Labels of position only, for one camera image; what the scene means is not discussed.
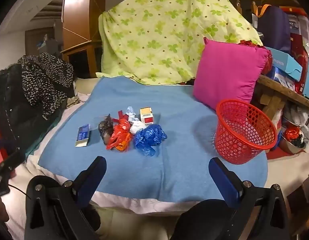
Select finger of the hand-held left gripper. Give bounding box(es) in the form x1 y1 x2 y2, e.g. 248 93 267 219
0 140 11 154
0 148 25 179

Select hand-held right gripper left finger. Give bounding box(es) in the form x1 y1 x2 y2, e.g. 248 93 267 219
24 156 107 240

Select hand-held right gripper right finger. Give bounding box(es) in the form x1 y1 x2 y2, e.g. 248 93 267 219
208 157 292 240

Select red plastic basket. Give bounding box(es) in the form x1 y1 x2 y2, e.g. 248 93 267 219
215 99 278 165

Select blue white carton box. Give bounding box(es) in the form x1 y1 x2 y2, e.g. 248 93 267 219
75 123 91 147

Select dark plastic bag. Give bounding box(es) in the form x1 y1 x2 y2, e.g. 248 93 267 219
98 114 114 145

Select orange red plastic bag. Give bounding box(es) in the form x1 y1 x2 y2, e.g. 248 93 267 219
106 118 132 152

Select white cloth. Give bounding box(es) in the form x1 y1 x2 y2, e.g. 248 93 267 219
129 120 146 135

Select red white carton box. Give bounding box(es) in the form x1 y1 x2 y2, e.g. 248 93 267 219
140 107 155 125

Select person's left hand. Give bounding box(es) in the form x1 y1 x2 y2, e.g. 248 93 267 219
0 199 10 223

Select teal cloth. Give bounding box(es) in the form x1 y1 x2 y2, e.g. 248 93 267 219
24 110 67 158

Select black jacket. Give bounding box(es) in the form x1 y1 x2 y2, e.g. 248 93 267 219
0 64 67 160

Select pale pink bed sheet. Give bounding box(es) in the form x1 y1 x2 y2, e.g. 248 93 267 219
6 94 267 240

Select red floor mat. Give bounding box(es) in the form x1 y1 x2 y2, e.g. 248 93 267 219
266 140 292 160

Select blue blanket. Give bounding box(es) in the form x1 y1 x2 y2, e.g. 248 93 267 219
37 76 268 203

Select metal basin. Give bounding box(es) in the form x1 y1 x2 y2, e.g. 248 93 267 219
278 127 307 154

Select beige patterned cloth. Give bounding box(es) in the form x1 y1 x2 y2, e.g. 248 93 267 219
67 96 81 107

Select black white spotted garment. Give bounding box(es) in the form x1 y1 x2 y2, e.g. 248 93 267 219
18 52 74 118

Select red bag in basin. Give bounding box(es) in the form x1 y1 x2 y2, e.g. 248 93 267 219
285 126 301 140

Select wooden bench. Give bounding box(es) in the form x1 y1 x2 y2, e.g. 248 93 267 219
255 74 309 120

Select white plastic bags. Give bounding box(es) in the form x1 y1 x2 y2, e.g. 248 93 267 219
285 102 309 130

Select pink pillow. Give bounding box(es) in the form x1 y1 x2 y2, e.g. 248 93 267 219
193 37 270 112

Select white blue flat box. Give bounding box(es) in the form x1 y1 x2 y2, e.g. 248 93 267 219
270 66 296 90

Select shiny red bag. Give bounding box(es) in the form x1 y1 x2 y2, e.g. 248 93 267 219
238 40 273 74

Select blue shoe box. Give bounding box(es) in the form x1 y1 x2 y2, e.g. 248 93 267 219
265 46 303 82

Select red gift box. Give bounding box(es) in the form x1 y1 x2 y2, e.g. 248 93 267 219
290 32 309 93

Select curved wooden panel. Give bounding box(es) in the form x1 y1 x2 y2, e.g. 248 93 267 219
61 0 106 78

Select green floral quilt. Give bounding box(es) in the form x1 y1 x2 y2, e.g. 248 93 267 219
98 0 264 85

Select navy tote bag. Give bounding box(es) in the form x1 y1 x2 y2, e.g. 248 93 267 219
257 4 291 47

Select clear plastic storage box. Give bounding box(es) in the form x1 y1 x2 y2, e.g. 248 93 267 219
280 6 309 34

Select round wooden tabletop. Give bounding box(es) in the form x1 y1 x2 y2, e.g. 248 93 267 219
263 0 300 7

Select thin black cable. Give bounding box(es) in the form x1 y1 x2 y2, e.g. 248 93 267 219
8 184 31 200

